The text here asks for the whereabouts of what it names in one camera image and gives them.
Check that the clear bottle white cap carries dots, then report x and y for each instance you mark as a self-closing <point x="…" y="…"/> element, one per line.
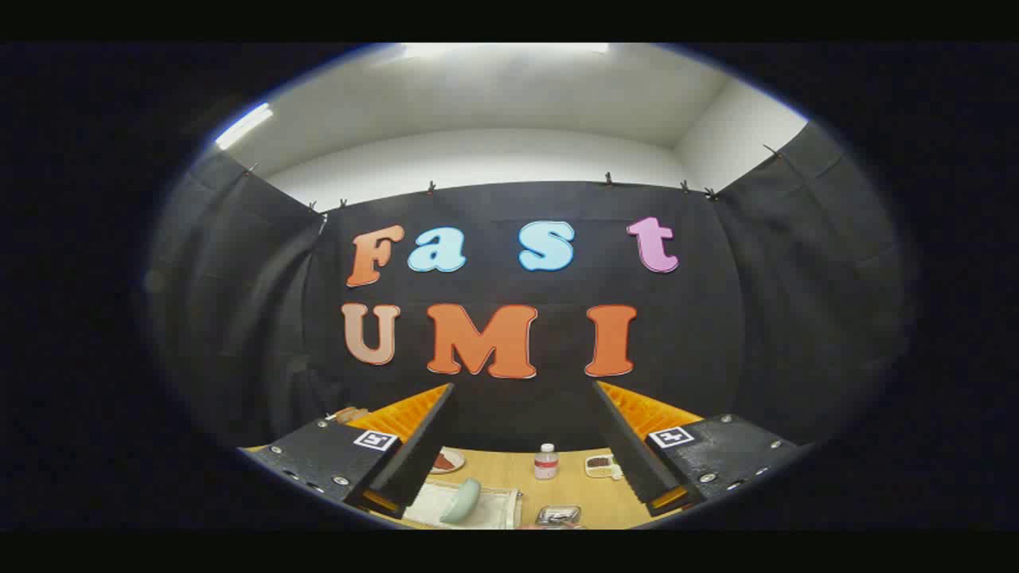
<point x="545" y="463"/>

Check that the white toaster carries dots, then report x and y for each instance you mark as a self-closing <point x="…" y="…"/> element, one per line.
<point x="342" y="415"/>

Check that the white divided tray with beans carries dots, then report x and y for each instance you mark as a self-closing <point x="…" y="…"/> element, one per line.
<point x="602" y="466"/>

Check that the pale green plate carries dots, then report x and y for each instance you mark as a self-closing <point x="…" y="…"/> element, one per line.
<point x="461" y="500"/>

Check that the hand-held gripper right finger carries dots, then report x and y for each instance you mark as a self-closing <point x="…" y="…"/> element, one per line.
<point x="625" y="446"/>

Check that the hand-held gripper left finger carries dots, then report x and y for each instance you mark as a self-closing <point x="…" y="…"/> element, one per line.
<point x="426" y="446"/>

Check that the ceiling light panel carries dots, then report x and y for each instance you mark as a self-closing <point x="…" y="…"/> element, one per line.
<point x="243" y="126"/>

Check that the cream plate with meat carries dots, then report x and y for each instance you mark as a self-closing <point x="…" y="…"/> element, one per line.
<point x="447" y="460"/>

